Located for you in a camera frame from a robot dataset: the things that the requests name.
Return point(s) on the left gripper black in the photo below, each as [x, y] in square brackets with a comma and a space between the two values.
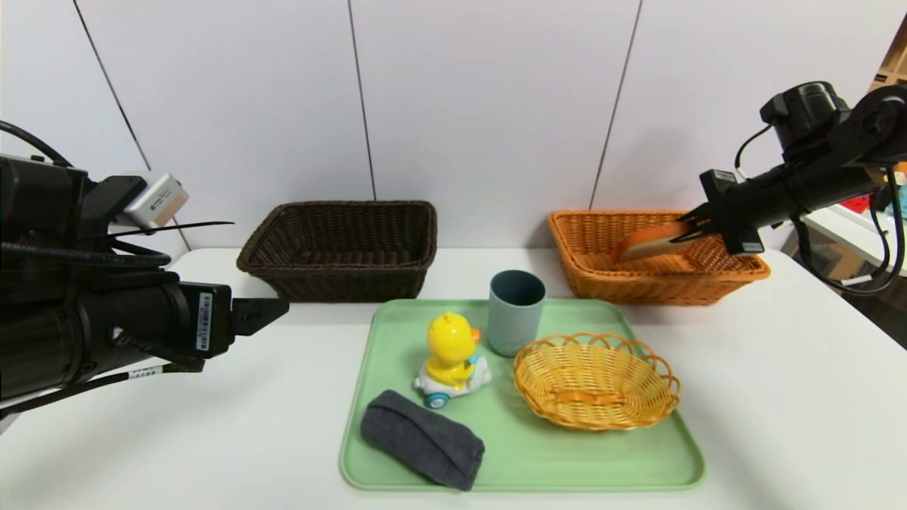
[211, 320]

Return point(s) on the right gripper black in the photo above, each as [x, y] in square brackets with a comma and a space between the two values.
[730, 211]

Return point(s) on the toy bread slice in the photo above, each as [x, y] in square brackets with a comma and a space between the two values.
[652, 241]

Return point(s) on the small round yellow wicker basket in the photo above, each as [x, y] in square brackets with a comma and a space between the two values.
[595, 386]

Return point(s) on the yellow duck toy car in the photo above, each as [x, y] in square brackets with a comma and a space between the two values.
[450, 343]

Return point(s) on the blue-grey plastic cup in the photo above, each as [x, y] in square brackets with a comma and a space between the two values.
[515, 326]

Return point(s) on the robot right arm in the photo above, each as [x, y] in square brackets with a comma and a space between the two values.
[822, 177]

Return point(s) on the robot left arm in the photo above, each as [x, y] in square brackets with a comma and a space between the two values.
[71, 333]

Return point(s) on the dark brown wicker basket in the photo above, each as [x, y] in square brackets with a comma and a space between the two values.
[340, 283]

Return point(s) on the orange rectangular wicker basket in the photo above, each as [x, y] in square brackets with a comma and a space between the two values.
[638, 290]

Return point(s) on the black zip tie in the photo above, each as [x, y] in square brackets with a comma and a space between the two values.
[184, 227]

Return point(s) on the white side table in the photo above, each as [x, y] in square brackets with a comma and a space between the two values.
[857, 241]

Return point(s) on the dark grey fabric pouch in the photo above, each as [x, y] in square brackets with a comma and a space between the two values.
[425, 439]

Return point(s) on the wooden shelf unit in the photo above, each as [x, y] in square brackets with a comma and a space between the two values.
[894, 57]

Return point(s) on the light green plastic tray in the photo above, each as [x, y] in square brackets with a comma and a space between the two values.
[524, 453]

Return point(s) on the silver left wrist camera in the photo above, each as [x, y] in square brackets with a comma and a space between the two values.
[156, 198]

